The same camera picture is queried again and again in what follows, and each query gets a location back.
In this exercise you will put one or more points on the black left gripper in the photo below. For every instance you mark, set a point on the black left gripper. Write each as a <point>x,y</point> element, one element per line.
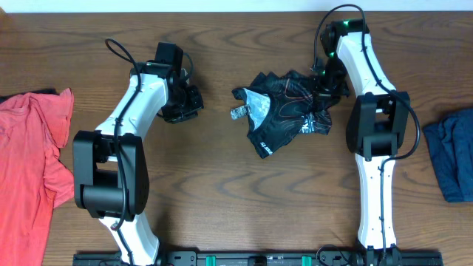
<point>196,105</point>

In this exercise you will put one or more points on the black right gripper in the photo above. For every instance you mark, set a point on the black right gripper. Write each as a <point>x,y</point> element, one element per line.
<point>321,94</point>

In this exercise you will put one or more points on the black orange-patterned shirt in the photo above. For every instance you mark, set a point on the black orange-patterned shirt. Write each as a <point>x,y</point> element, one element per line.
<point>278,108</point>

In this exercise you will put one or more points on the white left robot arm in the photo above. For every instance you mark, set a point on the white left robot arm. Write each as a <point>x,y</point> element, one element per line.
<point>111,178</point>

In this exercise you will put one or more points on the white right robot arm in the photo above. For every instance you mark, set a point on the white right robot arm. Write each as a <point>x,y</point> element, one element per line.
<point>375,130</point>

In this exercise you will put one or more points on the dark blue folded cloth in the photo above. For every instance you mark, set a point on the dark blue folded cloth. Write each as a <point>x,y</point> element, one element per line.
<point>450,149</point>

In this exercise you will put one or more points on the red shirt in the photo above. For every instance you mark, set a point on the red shirt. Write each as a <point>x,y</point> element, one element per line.
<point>34,128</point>

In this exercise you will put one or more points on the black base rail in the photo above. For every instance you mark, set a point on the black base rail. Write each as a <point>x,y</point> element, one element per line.
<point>321,258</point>

